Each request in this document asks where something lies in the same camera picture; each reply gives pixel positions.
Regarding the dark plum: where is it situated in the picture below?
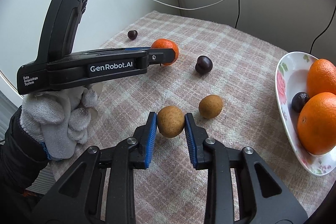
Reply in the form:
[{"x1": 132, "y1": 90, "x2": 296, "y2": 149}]
[
  {"x1": 195, "y1": 56, "x2": 213, "y2": 75},
  {"x1": 291, "y1": 92, "x2": 310, "y2": 113}
]

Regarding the small dark cherry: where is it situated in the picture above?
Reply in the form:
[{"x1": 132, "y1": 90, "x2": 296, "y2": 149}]
[{"x1": 127, "y1": 30, "x2": 138, "y2": 40}]

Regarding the front large orange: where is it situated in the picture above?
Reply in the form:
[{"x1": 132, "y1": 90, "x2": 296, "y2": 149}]
[{"x1": 297, "y1": 92, "x2": 335, "y2": 156}]

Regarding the back large orange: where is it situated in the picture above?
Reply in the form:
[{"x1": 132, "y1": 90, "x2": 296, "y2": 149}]
[{"x1": 306, "y1": 59, "x2": 335, "y2": 98}]

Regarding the pink plaid tablecloth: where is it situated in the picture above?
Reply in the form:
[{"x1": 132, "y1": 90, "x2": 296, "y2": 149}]
[{"x1": 49, "y1": 9, "x2": 336, "y2": 224}]

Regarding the floral white plate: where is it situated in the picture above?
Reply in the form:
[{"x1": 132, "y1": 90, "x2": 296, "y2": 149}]
[{"x1": 274, "y1": 51, "x2": 335, "y2": 176}]

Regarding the black sleeved left forearm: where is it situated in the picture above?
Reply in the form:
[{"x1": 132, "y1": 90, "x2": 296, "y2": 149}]
[{"x1": 0, "y1": 109, "x2": 49, "y2": 223}]

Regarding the medium mandarin orange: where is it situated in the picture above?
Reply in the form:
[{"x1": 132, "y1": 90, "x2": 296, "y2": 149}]
[{"x1": 151, "y1": 39, "x2": 179, "y2": 66}]

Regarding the brown round fruit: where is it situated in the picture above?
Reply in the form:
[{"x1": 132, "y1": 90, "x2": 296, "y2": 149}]
[
  {"x1": 157, "y1": 106, "x2": 185, "y2": 138},
  {"x1": 199, "y1": 94, "x2": 223, "y2": 119}
]

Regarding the large orange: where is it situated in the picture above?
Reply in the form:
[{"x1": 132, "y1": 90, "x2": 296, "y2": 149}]
[
  {"x1": 306, "y1": 59, "x2": 335, "y2": 98},
  {"x1": 297, "y1": 92, "x2": 335, "y2": 156}
]

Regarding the white gloved left hand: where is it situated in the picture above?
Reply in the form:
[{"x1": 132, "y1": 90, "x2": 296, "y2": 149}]
[{"x1": 19, "y1": 83, "x2": 103, "y2": 160}]

